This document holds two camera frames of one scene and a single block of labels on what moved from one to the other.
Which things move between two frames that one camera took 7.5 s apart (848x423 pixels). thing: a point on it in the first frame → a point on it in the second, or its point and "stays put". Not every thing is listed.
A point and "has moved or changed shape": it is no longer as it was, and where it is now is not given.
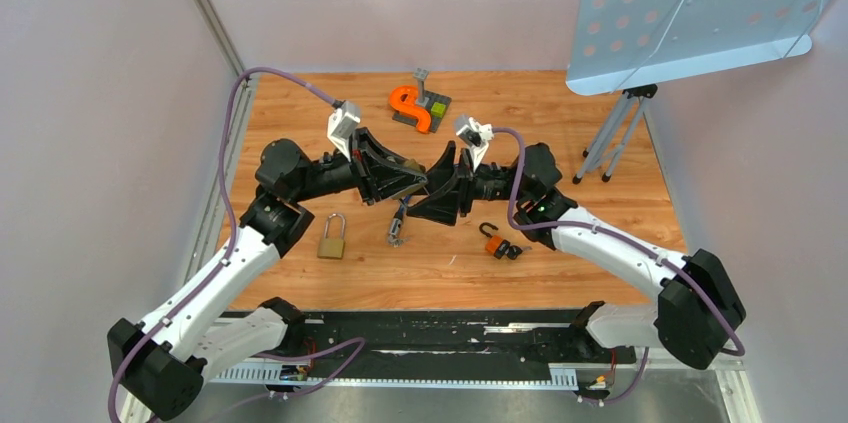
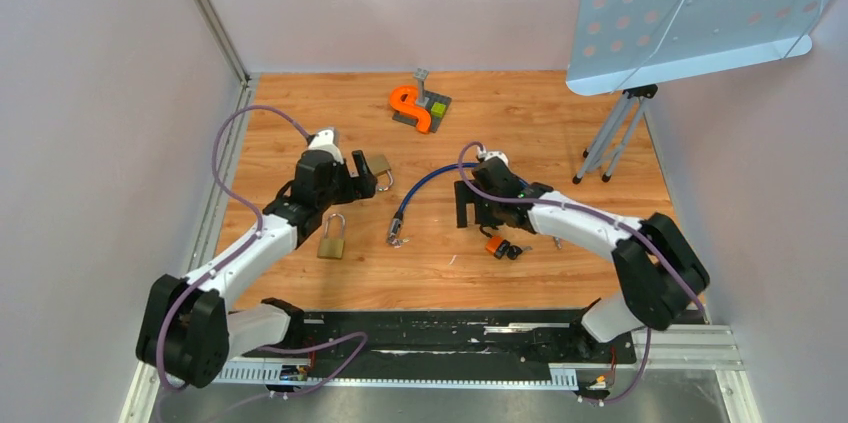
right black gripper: (443, 206) → (462, 197)
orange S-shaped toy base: (405, 99) stays put
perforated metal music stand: (650, 13) stays put
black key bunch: (513, 251) stays put
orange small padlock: (493, 240) stays put
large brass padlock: (413, 164) has moved or changed shape
